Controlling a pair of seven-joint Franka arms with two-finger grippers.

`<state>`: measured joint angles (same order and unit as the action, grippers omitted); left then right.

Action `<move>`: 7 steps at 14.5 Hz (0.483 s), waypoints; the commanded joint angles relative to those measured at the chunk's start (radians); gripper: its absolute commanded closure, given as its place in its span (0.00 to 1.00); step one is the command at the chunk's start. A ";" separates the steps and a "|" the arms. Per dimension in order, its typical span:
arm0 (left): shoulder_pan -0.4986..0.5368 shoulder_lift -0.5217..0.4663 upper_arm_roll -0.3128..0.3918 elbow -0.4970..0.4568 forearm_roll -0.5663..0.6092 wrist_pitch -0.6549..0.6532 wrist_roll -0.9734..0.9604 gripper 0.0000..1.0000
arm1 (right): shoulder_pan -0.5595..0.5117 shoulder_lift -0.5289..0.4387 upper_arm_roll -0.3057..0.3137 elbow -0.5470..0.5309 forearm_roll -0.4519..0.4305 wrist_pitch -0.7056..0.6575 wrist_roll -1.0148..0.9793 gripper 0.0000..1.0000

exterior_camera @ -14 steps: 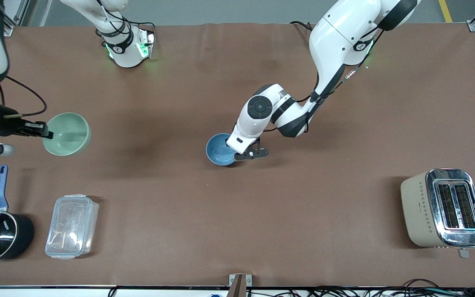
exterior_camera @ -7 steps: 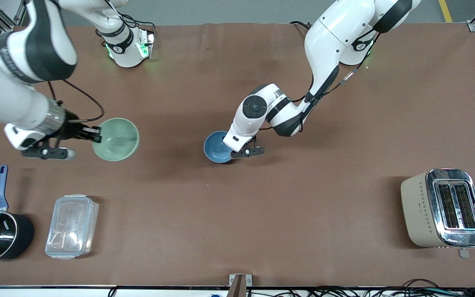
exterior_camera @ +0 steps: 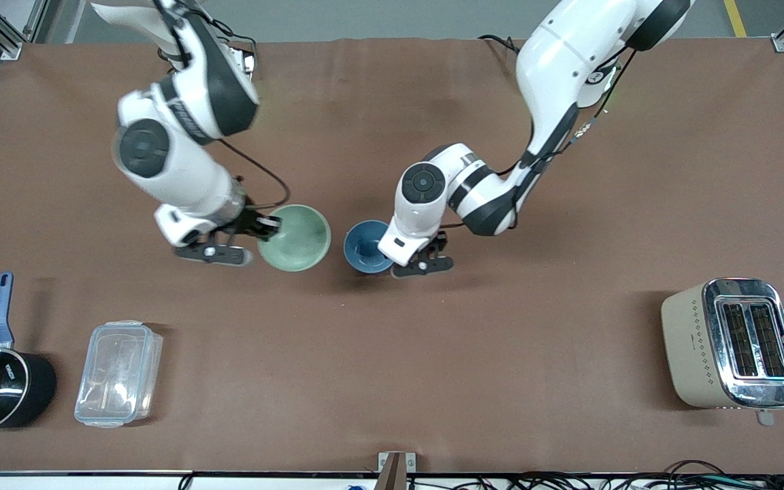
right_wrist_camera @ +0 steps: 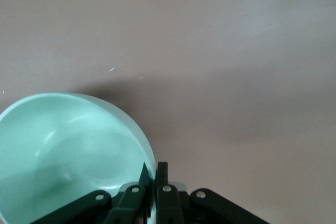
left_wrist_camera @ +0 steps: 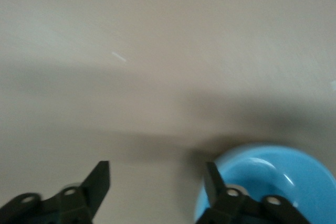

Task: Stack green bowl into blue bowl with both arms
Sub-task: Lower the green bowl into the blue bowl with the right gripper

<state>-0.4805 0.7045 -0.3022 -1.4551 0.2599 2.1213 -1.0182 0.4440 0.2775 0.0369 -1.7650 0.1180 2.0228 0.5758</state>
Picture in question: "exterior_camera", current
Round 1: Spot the green bowl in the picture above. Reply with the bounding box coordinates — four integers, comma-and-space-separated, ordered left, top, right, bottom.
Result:
257, 204, 332, 273

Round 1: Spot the blue bowl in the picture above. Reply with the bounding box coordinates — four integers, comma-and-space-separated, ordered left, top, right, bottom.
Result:
343, 220, 396, 275

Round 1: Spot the brown table cloth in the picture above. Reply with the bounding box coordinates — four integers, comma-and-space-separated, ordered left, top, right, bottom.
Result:
0, 37, 784, 475

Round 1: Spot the clear plastic food container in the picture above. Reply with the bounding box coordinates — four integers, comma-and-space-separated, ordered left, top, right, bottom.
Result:
74, 321, 163, 429

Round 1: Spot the beige chrome toaster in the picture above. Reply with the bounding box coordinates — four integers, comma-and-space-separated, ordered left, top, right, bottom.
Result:
661, 277, 784, 427

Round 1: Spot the black right base cable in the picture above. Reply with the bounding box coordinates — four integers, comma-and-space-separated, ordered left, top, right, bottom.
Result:
208, 20, 259, 59

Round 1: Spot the black base cable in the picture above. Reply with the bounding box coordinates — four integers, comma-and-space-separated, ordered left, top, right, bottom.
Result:
208, 20, 259, 59
478, 34, 522, 55

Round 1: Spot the black left base cable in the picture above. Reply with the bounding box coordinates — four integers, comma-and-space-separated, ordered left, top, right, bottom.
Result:
478, 34, 522, 55

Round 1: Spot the metal bracket with brown post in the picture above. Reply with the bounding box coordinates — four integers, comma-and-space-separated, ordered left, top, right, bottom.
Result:
377, 451, 417, 490

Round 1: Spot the black saucepan blue handle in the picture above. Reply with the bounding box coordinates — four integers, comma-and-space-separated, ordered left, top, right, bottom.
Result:
0, 272, 58, 434

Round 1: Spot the black cable tangle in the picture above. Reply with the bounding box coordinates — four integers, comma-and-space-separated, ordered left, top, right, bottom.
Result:
406, 459, 784, 490

